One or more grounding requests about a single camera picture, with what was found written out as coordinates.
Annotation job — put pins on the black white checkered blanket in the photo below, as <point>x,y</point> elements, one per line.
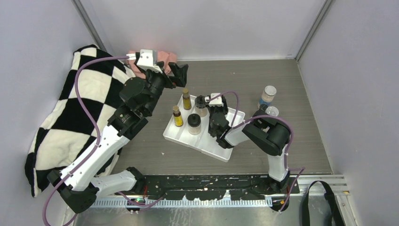
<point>88,99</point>

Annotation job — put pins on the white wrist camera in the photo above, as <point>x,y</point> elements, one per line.
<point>215,100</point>
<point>144,60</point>

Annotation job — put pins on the pink crumpled cloth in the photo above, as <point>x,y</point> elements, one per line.
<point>166,57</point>

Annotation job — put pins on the small taped black cap bottle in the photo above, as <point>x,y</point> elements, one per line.
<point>263,107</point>

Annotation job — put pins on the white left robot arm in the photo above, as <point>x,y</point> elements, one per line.
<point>77,184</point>

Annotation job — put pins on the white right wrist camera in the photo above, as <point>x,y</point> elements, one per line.
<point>215,100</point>

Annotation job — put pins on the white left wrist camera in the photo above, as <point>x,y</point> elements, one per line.
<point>144,60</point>

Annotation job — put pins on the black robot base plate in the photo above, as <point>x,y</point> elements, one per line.
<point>211,187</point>

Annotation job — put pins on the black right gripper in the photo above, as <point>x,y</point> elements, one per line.
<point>225,108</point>

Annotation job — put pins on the white divided organizer tray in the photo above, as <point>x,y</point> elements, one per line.
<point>202,142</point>

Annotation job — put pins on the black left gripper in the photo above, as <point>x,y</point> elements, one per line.
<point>172,82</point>

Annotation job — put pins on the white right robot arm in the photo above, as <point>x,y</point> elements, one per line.
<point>270,133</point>

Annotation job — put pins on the yellow label bottle taped cap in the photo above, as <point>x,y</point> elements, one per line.
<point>178,120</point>

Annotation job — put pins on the silver lid blue label jar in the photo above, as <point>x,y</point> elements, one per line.
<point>272,111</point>

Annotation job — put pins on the silver lid peppercorn jar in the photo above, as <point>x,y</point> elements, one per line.
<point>267,96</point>

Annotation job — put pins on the taped black lid spice jar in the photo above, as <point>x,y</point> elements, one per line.
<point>200,106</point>

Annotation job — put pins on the black lid handled spice jar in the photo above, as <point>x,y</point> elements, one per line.
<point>194,124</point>

